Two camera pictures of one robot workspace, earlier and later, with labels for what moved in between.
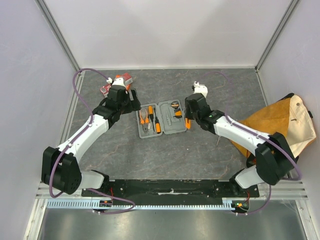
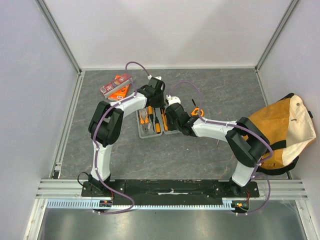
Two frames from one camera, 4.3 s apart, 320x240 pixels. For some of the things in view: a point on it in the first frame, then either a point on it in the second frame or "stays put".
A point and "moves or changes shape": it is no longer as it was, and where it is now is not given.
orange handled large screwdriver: (157, 124) stays put
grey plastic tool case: (168, 117) stays put
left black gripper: (136, 104) -> (161, 104)
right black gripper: (188, 113) -> (171, 118)
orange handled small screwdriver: (150, 111) stays put
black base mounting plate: (172, 190) stays put
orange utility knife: (188, 123) moves or changes shape
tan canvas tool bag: (290, 117) stays put
